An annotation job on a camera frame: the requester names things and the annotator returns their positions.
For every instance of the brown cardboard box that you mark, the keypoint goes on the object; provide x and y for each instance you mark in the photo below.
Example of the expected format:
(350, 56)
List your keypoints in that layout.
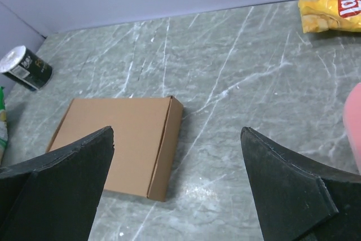
(146, 134)

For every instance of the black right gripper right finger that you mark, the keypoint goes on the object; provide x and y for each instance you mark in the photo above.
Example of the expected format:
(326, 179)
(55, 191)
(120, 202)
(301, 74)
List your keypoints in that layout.
(298, 198)

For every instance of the pink three-tier shelf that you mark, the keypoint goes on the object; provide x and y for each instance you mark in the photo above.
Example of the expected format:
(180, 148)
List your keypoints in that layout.
(352, 122)

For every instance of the black can white lid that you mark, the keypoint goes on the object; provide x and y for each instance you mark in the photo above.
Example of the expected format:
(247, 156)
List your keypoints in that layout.
(25, 68)

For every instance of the green Chuba chips bag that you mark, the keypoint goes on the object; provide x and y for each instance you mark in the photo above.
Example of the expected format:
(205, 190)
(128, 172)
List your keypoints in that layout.
(3, 124)

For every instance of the yellow Lays chips bag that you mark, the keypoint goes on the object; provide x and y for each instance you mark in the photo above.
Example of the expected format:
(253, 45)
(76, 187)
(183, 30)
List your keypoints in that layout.
(322, 15)

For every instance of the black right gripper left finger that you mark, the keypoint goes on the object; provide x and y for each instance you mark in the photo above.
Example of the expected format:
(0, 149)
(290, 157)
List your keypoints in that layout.
(55, 196)

